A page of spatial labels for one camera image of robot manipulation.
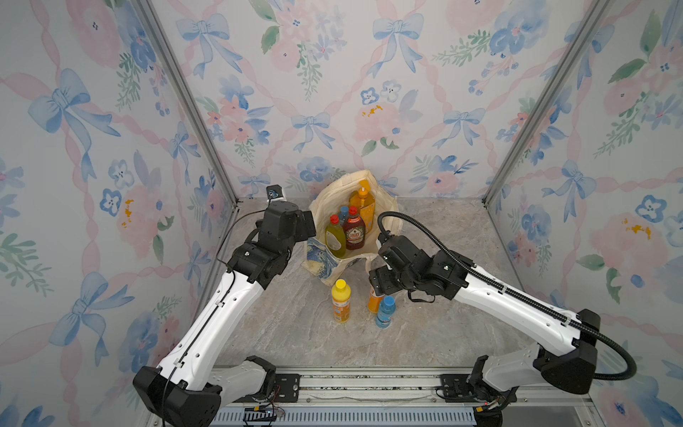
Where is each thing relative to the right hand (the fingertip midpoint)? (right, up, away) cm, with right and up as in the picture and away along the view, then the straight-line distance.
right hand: (383, 274), depth 73 cm
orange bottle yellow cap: (-12, -6, -2) cm, 13 cm away
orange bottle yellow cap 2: (-1, -11, +10) cm, 15 cm away
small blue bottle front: (+1, -11, +4) cm, 12 cm away
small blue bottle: (-11, +18, +23) cm, 31 cm away
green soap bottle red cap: (-14, +9, +20) cm, 26 cm away
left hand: (-24, +16, -1) cm, 29 cm away
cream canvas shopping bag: (-16, +22, +16) cm, 32 cm away
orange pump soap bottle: (-3, +22, +25) cm, 33 cm away
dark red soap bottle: (-7, +12, +22) cm, 27 cm away
